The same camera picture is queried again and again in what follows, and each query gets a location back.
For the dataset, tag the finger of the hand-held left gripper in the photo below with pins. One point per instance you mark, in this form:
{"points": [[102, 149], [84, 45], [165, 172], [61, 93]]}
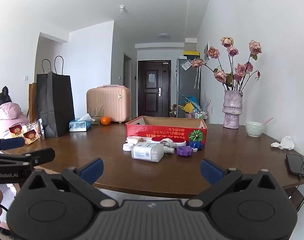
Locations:
{"points": [[13, 143], [39, 156]]}

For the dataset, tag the ceiling sprinkler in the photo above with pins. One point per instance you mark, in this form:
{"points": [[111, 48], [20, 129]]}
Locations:
{"points": [[122, 8]]}

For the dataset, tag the dark wooden door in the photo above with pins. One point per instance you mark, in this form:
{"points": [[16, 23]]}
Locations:
{"points": [[152, 97]]}

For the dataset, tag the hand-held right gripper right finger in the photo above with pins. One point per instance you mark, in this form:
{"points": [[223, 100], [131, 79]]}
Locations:
{"points": [[212, 171]]}

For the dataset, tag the white plastic bottle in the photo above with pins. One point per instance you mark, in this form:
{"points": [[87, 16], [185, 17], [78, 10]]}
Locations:
{"points": [[147, 151]]}

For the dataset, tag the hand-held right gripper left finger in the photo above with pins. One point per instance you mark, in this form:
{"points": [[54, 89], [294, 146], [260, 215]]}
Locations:
{"points": [[93, 170]]}

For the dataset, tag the white lint brush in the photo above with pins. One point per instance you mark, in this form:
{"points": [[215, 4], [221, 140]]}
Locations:
{"points": [[178, 142]]}

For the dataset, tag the pink spoon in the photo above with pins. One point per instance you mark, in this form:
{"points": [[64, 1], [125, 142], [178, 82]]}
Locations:
{"points": [[267, 121]]}

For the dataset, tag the red label snack packet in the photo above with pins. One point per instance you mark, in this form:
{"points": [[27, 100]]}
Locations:
{"points": [[16, 130], [30, 135]]}

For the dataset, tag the white ribbed cap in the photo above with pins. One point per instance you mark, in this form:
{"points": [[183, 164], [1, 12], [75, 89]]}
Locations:
{"points": [[127, 147]]}

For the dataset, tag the round ceiling lamp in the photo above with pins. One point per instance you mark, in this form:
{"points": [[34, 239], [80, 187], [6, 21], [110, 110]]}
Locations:
{"points": [[164, 36]]}

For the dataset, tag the yellow box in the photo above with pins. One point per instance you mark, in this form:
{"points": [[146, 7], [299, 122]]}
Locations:
{"points": [[191, 54]]}

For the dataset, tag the grey refrigerator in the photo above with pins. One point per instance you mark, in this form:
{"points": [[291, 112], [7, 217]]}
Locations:
{"points": [[188, 85]]}

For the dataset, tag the red cardboard box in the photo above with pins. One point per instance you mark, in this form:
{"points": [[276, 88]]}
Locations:
{"points": [[162, 133]]}

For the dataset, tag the pink speckled vase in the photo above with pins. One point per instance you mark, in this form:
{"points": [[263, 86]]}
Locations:
{"points": [[232, 110]]}

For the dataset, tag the dried pink roses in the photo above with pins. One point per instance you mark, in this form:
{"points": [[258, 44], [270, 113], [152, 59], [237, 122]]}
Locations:
{"points": [[238, 70]]}

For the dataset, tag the pink suitcase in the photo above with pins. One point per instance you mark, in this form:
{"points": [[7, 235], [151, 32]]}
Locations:
{"points": [[109, 102]]}

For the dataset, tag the white tape roll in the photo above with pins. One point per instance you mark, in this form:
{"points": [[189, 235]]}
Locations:
{"points": [[168, 148]]}

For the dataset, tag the black phone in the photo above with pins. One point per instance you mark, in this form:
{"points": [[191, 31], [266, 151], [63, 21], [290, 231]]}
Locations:
{"points": [[295, 165]]}

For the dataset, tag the blue tissue pack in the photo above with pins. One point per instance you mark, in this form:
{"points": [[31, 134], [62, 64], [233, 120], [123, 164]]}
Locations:
{"points": [[78, 125]]}

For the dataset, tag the clear organizer with bottles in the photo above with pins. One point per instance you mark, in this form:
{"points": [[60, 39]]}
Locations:
{"points": [[200, 115]]}

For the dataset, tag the blue round lid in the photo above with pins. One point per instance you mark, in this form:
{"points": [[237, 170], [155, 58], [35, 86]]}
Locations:
{"points": [[195, 145]]}

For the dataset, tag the brown paper bag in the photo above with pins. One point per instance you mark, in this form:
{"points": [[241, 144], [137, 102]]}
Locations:
{"points": [[32, 100]]}

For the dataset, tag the purple round lid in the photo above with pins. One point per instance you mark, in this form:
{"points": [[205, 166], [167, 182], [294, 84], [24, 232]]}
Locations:
{"points": [[184, 151]]}

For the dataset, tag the pale green bowl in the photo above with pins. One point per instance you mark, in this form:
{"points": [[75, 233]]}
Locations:
{"points": [[254, 130]]}

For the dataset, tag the wall photos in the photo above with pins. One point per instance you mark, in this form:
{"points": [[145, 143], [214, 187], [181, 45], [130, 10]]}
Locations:
{"points": [[206, 51]]}

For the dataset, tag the clear glass container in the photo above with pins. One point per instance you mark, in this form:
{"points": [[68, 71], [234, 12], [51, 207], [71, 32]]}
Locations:
{"points": [[95, 112]]}

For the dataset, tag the crumpled white tissue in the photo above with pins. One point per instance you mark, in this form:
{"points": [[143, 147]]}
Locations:
{"points": [[284, 143]]}

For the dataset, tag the orange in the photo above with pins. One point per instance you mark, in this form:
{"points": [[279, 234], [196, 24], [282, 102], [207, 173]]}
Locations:
{"points": [[105, 120]]}

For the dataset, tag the black paper bag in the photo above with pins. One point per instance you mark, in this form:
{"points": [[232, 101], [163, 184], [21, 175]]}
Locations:
{"points": [[54, 100]]}

